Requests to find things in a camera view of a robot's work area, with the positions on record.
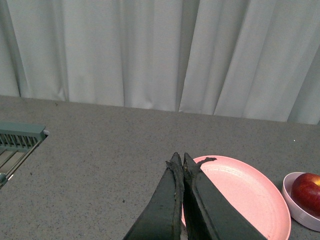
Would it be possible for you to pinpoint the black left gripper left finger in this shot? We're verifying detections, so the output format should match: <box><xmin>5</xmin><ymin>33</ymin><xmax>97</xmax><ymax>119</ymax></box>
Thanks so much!
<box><xmin>124</xmin><ymin>152</ymin><xmax>185</xmax><ymax>240</ymax></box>

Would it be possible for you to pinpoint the light pink bowl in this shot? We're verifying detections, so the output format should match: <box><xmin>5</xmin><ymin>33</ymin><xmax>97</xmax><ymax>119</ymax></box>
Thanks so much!
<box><xmin>281</xmin><ymin>172</ymin><xmax>320</xmax><ymax>232</ymax></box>

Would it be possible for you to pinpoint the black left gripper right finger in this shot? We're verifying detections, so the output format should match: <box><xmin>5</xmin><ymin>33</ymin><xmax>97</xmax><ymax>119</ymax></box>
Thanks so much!
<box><xmin>183</xmin><ymin>153</ymin><xmax>266</xmax><ymax>240</ymax></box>

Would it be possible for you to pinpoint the grey-green dish rack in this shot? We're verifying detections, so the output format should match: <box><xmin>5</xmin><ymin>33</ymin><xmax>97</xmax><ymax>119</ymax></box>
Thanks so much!
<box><xmin>0</xmin><ymin>121</ymin><xmax>49</xmax><ymax>187</ymax></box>

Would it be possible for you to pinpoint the white curtain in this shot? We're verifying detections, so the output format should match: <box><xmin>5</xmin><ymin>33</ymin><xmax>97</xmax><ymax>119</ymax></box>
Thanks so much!
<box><xmin>0</xmin><ymin>0</ymin><xmax>320</xmax><ymax>125</ymax></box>

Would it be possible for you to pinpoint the pink plate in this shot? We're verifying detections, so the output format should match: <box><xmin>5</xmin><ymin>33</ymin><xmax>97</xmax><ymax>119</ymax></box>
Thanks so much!
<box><xmin>193</xmin><ymin>155</ymin><xmax>291</xmax><ymax>240</ymax></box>

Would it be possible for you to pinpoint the red apple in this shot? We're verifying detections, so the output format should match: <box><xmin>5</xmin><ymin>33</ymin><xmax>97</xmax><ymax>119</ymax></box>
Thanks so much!
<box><xmin>291</xmin><ymin>173</ymin><xmax>320</xmax><ymax>218</ymax></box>

